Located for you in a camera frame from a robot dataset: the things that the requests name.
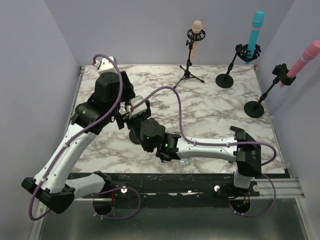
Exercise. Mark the beige microphone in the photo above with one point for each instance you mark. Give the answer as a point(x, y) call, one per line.
point(196, 29)

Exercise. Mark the black round-base mic stand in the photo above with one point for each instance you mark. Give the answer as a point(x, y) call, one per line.
point(135, 137)

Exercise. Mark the black shock-mount round stand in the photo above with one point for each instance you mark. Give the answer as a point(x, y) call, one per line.
point(225, 80)

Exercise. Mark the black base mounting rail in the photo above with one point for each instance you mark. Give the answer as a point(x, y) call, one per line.
point(177, 190)

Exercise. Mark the pink microphone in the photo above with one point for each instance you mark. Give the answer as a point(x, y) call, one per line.
point(308, 54)

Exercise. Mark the silver mesh microphone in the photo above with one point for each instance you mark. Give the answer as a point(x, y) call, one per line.
point(123, 109)

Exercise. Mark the blue microphone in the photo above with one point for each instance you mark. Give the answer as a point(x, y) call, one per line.
point(257, 23)

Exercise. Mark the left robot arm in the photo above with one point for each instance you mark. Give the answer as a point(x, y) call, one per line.
point(51, 186)

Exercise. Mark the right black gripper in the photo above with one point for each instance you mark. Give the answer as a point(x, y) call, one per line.
point(130, 120)

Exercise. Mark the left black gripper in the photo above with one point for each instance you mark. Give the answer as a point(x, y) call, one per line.
point(127, 87)

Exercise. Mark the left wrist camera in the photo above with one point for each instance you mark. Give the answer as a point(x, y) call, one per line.
point(104, 66)

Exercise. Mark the black clip round stand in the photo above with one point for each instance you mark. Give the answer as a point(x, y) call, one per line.
point(254, 109)

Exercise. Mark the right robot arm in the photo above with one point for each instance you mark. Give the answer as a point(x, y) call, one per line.
point(241, 149)

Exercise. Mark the clear plastic screw box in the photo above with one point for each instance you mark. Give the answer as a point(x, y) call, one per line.
point(181, 162)

